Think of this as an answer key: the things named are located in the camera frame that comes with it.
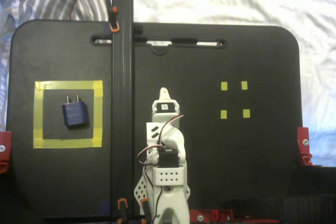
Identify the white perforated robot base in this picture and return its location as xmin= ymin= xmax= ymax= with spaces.
xmin=133 ymin=174 xmax=192 ymax=209

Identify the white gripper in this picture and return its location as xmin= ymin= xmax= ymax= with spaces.
xmin=151 ymin=87 xmax=182 ymax=124

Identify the orange black spring clamp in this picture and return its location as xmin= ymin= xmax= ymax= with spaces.
xmin=117 ymin=198 xmax=130 ymax=224
xmin=104 ymin=0 xmax=121 ymax=33

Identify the yellow tape square outline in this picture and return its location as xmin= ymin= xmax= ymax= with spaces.
xmin=33 ymin=80 xmax=103 ymax=149

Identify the blue white charger block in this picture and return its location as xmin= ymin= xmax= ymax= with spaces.
xmin=61 ymin=94 xmax=88 ymax=127

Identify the black curved backdrop sheet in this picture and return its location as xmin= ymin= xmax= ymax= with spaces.
xmin=287 ymin=165 xmax=336 ymax=224

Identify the small orange base clamp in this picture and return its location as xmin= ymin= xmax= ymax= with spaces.
xmin=140 ymin=198 xmax=151 ymax=223

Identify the red side bracket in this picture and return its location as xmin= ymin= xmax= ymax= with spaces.
xmin=297 ymin=126 xmax=313 ymax=166
xmin=0 ymin=130 xmax=13 ymax=174

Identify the small blue tape piece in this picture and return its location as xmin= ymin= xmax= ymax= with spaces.
xmin=100 ymin=200 xmax=111 ymax=216

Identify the red pole foot bracket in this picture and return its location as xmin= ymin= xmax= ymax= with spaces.
xmin=188 ymin=209 xmax=235 ymax=223

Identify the red white servo wire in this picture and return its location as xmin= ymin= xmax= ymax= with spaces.
xmin=137 ymin=114 xmax=185 ymax=166

